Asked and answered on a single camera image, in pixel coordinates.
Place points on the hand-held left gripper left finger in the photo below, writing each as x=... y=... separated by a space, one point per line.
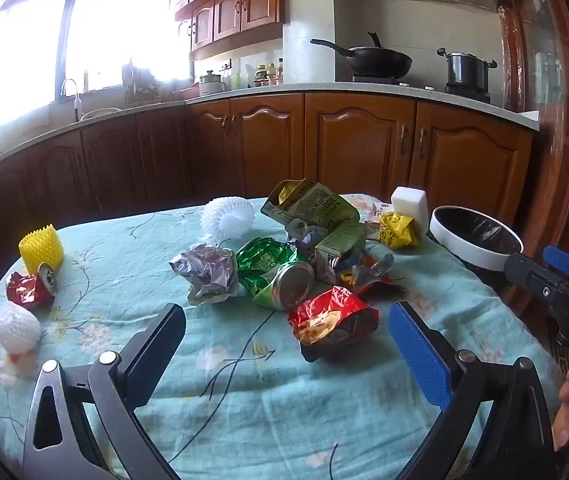
x=159 y=352

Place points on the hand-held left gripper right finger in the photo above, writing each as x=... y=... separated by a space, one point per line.
x=419 y=355

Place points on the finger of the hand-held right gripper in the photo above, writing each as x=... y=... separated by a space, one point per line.
x=566 y=262
x=529 y=275

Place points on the white trash bin black liner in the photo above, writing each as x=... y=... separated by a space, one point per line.
x=464 y=256

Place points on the flared white foam fruit net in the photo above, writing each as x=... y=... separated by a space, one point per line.
x=227 y=217

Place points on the crumpled silver wrapper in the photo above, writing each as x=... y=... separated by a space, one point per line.
x=204 y=272

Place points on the red snack bag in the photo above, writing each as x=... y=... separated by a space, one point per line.
x=332 y=320

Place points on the crumpled colourful snack wrapper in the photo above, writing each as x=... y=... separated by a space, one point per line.
x=369 y=275

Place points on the teal floral tablecloth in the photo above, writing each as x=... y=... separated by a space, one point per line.
x=244 y=400

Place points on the yellow snack packet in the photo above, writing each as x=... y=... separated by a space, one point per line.
x=397 y=230

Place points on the small crushed green carton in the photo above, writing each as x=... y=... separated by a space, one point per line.
x=339 y=246

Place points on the crushed green can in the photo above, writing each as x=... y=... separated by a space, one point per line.
x=264 y=265

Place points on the white foam block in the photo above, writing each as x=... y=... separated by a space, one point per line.
x=409 y=202

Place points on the crushed red can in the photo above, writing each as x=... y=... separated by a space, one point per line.
x=27 y=290

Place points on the round white foam fruit net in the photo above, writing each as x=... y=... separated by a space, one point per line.
x=14 y=327

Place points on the yellow foam fruit net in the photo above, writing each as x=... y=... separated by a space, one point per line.
x=39 y=250

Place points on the crumpled grey foil wrapper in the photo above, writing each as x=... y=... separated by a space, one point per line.
x=304 y=235

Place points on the green juice pouch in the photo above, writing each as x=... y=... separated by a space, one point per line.
x=314 y=205

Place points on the gas stove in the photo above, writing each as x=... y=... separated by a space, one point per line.
x=469 y=95

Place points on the steel cooking pot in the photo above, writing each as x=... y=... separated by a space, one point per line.
x=466 y=70

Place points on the wooden base cabinets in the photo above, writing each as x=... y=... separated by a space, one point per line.
x=354 y=145

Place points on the kitchen sink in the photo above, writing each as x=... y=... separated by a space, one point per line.
x=99 y=112

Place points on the black wok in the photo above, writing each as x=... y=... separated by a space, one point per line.
x=377 y=60

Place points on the chrome faucet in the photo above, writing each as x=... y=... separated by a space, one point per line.
x=75 y=102

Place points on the white rice cooker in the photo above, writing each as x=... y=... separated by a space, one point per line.
x=211 y=85

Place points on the green cup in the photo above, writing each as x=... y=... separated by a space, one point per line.
x=236 y=81

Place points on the grey kitchen countertop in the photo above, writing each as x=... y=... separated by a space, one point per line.
x=274 y=91

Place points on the kitchen window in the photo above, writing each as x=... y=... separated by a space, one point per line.
x=104 y=35

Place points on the wooden door frame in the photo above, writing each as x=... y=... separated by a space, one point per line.
x=564 y=110

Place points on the wall socket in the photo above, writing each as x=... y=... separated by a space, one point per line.
x=227 y=66

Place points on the wooden wall cabinets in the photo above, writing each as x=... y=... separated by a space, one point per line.
x=234 y=5

